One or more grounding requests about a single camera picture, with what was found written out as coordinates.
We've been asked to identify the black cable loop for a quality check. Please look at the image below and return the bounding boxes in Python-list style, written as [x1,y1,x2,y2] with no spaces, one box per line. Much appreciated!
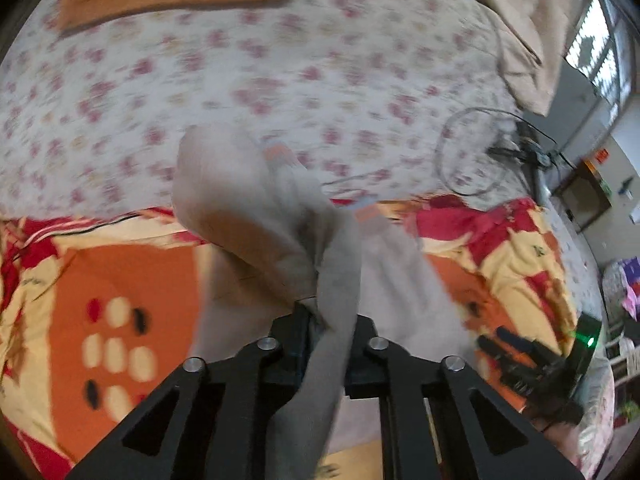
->
[433,106,532,198]

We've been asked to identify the beige jacket with striped cuffs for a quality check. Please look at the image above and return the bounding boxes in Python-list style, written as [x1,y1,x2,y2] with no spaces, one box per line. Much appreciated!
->
[172,128,475,479]

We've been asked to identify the black tripod stand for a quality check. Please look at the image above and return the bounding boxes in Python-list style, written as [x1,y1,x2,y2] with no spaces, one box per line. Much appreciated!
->
[486,119,560,207]

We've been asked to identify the orange red cartoon blanket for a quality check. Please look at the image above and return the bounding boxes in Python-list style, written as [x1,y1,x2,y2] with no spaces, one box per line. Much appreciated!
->
[1,195,577,479]

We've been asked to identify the beige curtain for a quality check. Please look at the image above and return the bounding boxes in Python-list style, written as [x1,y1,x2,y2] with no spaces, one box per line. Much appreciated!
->
[477,0,573,116]

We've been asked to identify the floral white quilt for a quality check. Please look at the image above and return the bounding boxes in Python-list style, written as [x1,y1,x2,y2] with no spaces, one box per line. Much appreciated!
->
[1,0,526,218]

